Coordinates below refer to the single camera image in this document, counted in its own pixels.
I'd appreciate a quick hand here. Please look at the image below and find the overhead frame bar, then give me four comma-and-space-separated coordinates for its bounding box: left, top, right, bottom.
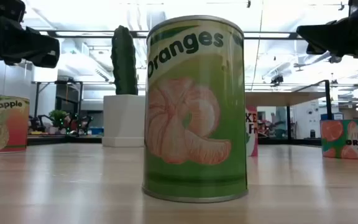
34, 30, 304, 40

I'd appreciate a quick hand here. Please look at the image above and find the teal orange-slice print can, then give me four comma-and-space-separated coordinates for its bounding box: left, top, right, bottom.
319, 119, 358, 160

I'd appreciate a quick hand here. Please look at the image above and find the green Oranges can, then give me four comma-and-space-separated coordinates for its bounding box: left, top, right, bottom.
141, 14, 249, 204

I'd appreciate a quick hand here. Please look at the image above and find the green cactus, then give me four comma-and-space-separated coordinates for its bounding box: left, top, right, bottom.
110, 25, 139, 96

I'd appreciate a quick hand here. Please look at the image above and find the orange Pineapple can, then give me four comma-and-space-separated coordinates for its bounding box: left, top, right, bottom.
0, 94, 30, 154

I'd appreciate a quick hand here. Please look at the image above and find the black table edge rail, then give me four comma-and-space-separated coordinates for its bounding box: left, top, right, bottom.
26, 134, 323, 147

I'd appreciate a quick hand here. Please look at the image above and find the wooden shelf with black legs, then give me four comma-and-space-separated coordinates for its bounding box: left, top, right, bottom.
244, 79, 334, 142

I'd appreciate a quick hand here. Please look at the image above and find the blue storage bin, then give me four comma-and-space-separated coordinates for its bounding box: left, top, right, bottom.
320, 112, 344, 121

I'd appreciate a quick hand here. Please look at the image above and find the black ceiling spotlight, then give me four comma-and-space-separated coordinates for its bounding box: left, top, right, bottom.
328, 54, 343, 65
270, 74, 285, 88

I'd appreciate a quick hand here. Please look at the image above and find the small green background plant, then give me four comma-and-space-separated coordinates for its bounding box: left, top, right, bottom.
48, 109, 68, 128

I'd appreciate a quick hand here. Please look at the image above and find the pink white Mixed Fruit can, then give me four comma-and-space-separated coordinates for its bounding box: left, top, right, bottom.
245, 105, 259, 157

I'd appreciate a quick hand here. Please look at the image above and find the white plant pot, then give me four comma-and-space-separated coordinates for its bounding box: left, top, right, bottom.
101, 95, 146, 148

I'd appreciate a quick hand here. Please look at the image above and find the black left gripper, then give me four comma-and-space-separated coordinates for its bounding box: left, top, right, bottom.
0, 14, 61, 69

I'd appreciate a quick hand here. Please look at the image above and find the black background workbench frame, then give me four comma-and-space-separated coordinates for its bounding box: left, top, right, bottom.
31, 80, 84, 119

